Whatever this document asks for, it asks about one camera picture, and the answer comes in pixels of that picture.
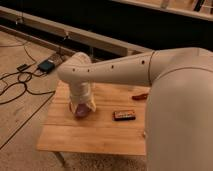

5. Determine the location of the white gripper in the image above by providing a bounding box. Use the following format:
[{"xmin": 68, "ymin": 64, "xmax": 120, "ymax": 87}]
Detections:
[{"xmin": 69, "ymin": 82, "xmax": 96, "ymax": 114}]

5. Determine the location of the dark purple ceramic bowl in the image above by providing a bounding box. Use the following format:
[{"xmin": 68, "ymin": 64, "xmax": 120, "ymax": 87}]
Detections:
[{"xmin": 75, "ymin": 104, "xmax": 91, "ymax": 118}]

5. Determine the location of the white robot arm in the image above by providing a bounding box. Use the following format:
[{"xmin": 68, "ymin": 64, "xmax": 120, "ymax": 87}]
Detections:
[{"xmin": 58, "ymin": 47, "xmax": 213, "ymax": 171}]

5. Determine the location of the dark power adapter box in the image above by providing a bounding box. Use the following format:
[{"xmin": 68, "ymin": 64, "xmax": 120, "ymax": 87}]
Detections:
[{"xmin": 38, "ymin": 60, "xmax": 55, "ymax": 73}]

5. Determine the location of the black rectangular box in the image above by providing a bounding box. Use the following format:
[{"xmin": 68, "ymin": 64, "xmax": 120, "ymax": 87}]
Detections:
[{"xmin": 113, "ymin": 110, "xmax": 136, "ymax": 121}]

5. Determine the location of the wooden table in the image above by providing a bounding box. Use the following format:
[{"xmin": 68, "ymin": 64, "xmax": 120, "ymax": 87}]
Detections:
[{"xmin": 36, "ymin": 79, "xmax": 150, "ymax": 157}]

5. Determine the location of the small black device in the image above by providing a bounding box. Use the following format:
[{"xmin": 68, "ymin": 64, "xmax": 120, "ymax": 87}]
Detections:
[{"xmin": 17, "ymin": 64, "xmax": 30, "ymax": 72}]

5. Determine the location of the metal table leg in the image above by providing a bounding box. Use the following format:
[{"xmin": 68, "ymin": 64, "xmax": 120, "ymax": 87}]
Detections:
[{"xmin": 53, "ymin": 152, "xmax": 66, "ymax": 167}]

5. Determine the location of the black floor cable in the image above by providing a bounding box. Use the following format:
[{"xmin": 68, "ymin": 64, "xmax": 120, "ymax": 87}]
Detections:
[{"xmin": 0, "ymin": 43, "xmax": 56, "ymax": 106}]

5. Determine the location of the red handled tool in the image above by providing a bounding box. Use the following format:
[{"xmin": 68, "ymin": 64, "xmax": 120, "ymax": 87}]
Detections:
[{"xmin": 132, "ymin": 93, "xmax": 148, "ymax": 100}]

